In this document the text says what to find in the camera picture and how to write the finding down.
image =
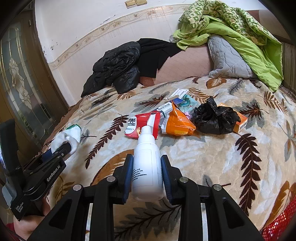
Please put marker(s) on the red foot patch packet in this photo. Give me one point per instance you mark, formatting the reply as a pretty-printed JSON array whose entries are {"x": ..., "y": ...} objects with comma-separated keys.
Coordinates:
[{"x": 135, "y": 124}]

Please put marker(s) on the beige wall switches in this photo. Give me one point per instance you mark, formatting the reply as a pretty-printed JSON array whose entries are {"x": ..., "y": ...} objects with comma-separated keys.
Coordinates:
[{"x": 134, "y": 3}]

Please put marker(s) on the white spray bottle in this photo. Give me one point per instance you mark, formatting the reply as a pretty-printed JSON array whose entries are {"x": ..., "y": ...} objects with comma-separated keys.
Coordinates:
[{"x": 147, "y": 181}]

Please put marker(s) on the person left hand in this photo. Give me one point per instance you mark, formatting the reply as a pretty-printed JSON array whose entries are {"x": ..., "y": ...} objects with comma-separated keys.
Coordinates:
[{"x": 27, "y": 225}]

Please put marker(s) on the blue white medicine box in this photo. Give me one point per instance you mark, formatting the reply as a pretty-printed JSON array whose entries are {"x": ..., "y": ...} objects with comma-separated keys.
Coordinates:
[{"x": 166, "y": 108}]

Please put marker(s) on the black plastic bag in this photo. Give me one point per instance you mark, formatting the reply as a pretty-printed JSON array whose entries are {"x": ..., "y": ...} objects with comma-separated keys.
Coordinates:
[{"x": 213, "y": 119}]

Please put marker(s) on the red plastic mesh basket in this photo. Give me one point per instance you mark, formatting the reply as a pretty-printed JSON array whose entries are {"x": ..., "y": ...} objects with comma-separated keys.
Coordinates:
[{"x": 274, "y": 230}]

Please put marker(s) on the grey quilted pillow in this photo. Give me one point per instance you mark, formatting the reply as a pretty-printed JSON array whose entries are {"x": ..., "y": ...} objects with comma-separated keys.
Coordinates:
[{"x": 227, "y": 61}]

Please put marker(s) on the stained glass wooden door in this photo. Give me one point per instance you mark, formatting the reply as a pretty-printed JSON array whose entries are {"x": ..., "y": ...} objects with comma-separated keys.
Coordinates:
[{"x": 29, "y": 93}]

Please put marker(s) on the teal tissue packet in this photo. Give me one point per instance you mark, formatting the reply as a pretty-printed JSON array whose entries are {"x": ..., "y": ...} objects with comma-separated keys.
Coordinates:
[{"x": 187, "y": 105}]

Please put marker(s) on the striped brown sofa cushion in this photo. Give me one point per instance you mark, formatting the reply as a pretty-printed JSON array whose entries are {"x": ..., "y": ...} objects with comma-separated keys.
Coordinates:
[{"x": 288, "y": 62}]

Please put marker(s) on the white barcode box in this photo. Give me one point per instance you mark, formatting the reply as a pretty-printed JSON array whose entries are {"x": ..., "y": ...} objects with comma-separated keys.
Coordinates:
[{"x": 178, "y": 93}]

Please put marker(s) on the black cloth garment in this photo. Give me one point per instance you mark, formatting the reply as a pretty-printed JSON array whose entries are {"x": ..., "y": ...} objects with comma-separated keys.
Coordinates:
[{"x": 153, "y": 55}]

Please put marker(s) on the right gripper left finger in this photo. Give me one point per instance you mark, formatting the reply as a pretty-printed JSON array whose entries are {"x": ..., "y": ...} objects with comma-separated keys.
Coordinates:
[{"x": 127, "y": 174}]

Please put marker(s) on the black puffer jacket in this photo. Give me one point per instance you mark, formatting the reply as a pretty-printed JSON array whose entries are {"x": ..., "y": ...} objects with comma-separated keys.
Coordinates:
[{"x": 116, "y": 68}]

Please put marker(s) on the orange medicine box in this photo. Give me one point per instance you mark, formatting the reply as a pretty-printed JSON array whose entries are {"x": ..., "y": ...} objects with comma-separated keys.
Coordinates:
[{"x": 240, "y": 122}]

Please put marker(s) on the leaf patterned bed blanket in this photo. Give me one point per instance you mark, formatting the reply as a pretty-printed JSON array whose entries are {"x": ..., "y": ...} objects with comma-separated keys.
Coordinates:
[{"x": 255, "y": 166}]

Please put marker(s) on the white grey sock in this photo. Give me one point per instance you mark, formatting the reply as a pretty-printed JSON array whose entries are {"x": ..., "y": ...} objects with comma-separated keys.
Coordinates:
[{"x": 71, "y": 135}]

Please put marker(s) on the orange snack wrapper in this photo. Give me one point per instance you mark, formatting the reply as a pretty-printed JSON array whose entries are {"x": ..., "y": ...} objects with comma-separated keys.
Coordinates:
[{"x": 177, "y": 124}]

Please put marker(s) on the green patterned quilt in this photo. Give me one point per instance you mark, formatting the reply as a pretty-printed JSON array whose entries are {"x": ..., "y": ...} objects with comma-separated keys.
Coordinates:
[{"x": 256, "y": 45}]

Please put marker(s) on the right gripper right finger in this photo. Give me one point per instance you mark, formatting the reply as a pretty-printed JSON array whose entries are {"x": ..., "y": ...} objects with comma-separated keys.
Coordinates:
[{"x": 166, "y": 167}]

